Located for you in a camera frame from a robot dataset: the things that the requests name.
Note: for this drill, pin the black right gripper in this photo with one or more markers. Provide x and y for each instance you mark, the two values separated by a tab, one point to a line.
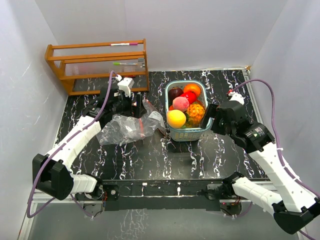
211	112

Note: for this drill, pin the orange fruit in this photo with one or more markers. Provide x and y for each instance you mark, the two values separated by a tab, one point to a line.
194	88

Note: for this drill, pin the green white pen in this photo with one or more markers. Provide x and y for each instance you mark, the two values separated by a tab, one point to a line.
125	64

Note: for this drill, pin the light blue plastic basket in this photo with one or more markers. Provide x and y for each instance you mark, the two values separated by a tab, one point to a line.
186	132

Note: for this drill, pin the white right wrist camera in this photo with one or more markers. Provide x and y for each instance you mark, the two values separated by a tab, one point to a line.
234	96

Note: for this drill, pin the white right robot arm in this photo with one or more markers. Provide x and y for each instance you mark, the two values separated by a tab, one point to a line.
292	206

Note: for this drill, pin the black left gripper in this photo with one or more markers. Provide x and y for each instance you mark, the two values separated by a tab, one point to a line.
122	95

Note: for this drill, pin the pink white pen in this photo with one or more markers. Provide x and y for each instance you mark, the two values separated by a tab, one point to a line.
124	44

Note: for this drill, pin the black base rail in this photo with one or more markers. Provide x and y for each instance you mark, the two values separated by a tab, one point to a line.
174	194

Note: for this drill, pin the wooden shelf rack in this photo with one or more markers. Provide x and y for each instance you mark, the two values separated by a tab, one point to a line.
72	62

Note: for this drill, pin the clear orange-zip bag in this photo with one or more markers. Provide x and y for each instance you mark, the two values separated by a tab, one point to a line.
127	129

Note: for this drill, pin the pink peach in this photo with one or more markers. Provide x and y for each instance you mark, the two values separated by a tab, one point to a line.
180	103

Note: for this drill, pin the red bell pepper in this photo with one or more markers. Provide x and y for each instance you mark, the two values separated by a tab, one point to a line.
190	96

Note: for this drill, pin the small orange pineapple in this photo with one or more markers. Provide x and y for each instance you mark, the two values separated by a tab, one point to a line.
195	113

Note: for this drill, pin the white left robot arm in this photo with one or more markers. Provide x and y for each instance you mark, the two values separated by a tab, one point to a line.
52	172

